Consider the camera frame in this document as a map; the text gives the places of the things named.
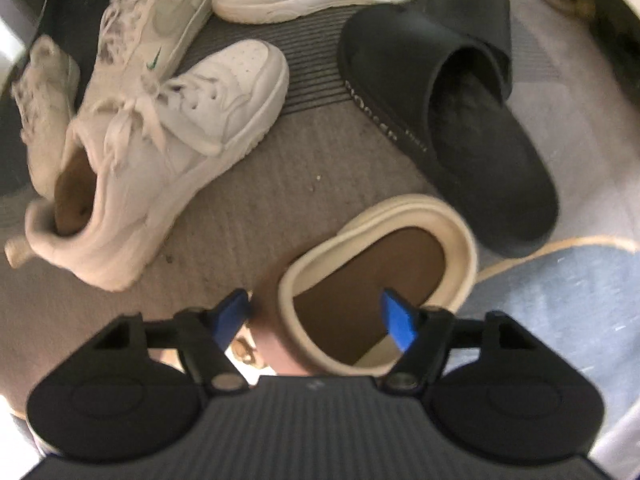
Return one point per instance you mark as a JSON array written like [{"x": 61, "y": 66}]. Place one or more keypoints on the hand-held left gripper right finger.
[{"x": 400, "y": 321}]

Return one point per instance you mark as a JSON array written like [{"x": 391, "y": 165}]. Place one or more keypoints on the blue rug beige border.
[{"x": 560, "y": 300}]

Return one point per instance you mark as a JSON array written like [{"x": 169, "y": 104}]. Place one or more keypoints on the black slide slipper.
[
  {"x": 500, "y": 185},
  {"x": 470, "y": 5}
]

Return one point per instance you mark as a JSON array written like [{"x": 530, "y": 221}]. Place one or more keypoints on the cream slide slipper brown insole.
[{"x": 460, "y": 260}]

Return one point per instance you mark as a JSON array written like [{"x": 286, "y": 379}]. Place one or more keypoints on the cream sneaker green logo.
[{"x": 165, "y": 20}]

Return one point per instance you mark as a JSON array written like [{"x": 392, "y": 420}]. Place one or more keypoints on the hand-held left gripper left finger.
[{"x": 231, "y": 316}]

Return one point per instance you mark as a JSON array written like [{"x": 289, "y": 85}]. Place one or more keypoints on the cream lace-up sneaker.
[{"x": 47, "y": 110}]

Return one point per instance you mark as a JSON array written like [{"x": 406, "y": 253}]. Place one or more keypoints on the grey brown striped doormat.
[{"x": 250, "y": 220}]

